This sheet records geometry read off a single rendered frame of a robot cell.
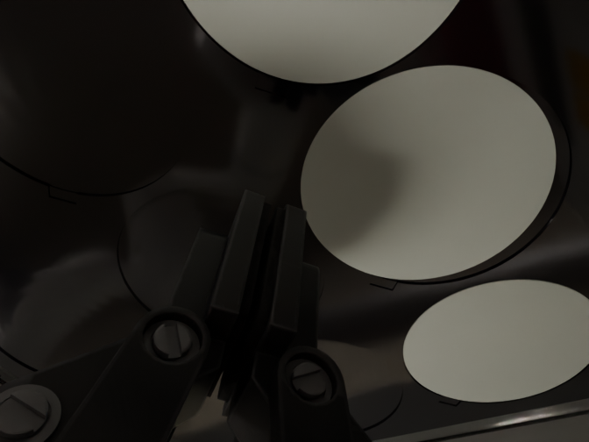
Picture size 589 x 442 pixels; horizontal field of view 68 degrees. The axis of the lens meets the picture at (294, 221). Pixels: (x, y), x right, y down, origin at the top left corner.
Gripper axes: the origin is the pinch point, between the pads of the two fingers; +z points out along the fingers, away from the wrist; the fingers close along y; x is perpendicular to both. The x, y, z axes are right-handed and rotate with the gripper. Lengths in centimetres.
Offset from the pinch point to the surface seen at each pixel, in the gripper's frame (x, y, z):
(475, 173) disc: 1.5, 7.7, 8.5
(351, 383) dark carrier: -13.5, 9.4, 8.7
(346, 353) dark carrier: -11.1, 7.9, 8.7
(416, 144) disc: 1.7, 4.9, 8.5
